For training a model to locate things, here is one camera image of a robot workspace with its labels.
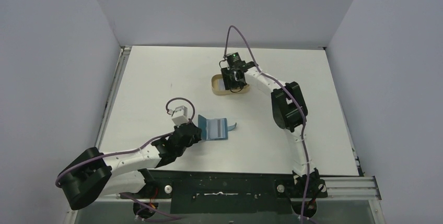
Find aluminium frame rail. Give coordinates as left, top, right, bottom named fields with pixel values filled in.
left=64, top=46, right=132, bottom=224

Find grey VIP card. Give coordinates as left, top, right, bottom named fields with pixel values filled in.
left=217, top=79, right=226, bottom=90

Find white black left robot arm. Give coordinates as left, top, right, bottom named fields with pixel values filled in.
left=55, top=123, right=202, bottom=210

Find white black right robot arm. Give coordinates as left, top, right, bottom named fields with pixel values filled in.
left=220, top=52, right=328, bottom=198

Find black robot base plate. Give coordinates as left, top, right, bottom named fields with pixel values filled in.
left=85, top=169, right=328, bottom=216

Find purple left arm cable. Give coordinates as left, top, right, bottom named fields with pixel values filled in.
left=55, top=98, right=196, bottom=223

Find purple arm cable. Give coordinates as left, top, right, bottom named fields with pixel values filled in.
left=55, top=98, right=196, bottom=223
left=224, top=25, right=310, bottom=224

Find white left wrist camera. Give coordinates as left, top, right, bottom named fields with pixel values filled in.
left=171, top=105, right=189, bottom=126

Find teal leather card holder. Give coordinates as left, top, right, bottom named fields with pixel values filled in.
left=197, top=114, right=237, bottom=141

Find beige oval plastic tray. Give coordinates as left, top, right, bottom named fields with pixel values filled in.
left=211, top=74, right=250, bottom=96

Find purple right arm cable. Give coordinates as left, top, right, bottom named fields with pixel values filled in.
left=224, top=25, right=310, bottom=224

